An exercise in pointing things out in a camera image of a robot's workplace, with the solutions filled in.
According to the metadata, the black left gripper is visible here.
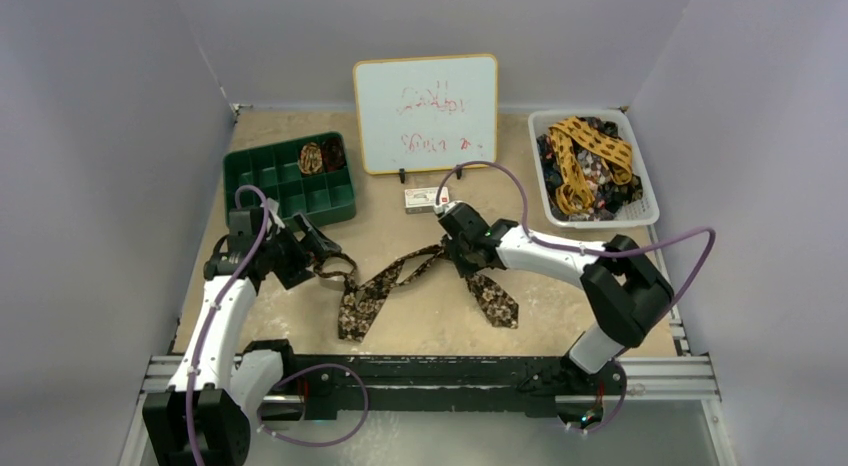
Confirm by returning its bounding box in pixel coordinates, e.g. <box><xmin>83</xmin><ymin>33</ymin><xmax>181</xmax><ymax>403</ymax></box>
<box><xmin>258</xmin><ymin>212</ymin><xmax>338</xmax><ymax>289</ymax></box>

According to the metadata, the green compartment tray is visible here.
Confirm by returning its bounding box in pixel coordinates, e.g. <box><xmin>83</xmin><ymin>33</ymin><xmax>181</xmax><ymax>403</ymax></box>
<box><xmin>223</xmin><ymin>131</ymin><xmax>357</xmax><ymax>226</ymax></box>

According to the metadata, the small white cardboard box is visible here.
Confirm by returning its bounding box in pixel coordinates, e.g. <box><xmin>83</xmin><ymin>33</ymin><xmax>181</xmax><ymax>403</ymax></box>
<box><xmin>403</xmin><ymin>187</ymin><xmax>450</xmax><ymax>214</ymax></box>

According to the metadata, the brown floral tie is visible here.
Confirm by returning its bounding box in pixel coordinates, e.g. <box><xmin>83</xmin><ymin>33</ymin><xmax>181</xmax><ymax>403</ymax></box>
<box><xmin>325</xmin><ymin>244</ymin><xmax>519</xmax><ymax>343</ymax></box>

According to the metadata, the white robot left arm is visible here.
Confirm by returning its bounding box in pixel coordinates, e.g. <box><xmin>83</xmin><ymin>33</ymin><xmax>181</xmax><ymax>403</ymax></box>
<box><xmin>142</xmin><ymin>206</ymin><xmax>341</xmax><ymax>465</ymax></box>

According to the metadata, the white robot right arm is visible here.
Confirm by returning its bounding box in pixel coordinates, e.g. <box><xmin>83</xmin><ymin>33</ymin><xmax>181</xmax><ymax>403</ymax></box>
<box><xmin>434</xmin><ymin>201</ymin><xmax>674</xmax><ymax>393</ymax></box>

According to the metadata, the dark floral ties pile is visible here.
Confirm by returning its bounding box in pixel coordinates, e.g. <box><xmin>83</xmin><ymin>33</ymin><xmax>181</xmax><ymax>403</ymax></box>
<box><xmin>536</xmin><ymin>117</ymin><xmax>644</xmax><ymax>222</ymax></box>

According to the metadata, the rolled yellow patterned tie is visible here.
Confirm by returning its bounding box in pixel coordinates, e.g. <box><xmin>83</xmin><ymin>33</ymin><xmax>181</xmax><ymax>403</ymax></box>
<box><xmin>298</xmin><ymin>142</ymin><xmax>324</xmax><ymax>176</ymax></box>

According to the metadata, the rolled dark red tie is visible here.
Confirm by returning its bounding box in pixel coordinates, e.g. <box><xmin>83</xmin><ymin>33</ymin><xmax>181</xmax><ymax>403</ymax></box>
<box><xmin>321</xmin><ymin>136</ymin><xmax>347</xmax><ymax>173</ymax></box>

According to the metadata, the yellow spotted tie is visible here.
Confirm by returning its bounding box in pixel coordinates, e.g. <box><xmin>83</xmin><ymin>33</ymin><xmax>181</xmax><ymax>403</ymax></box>
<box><xmin>547</xmin><ymin>116</ymin><xmax>635</xmax><ymax>216</ymax></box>

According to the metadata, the whiteboard with yellow frame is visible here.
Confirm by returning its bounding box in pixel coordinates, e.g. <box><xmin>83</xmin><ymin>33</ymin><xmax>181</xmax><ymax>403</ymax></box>
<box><xmin>352</xmin><ymin>54</ymin><xmax>499</xmax><ymax>176</ymax></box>

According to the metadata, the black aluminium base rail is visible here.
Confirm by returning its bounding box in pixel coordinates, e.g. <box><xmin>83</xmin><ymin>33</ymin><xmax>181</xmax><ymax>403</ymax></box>
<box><xmin>139</xmin><ymin>350</ymin><xmax>721</xmax><ymax>425</ymax></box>

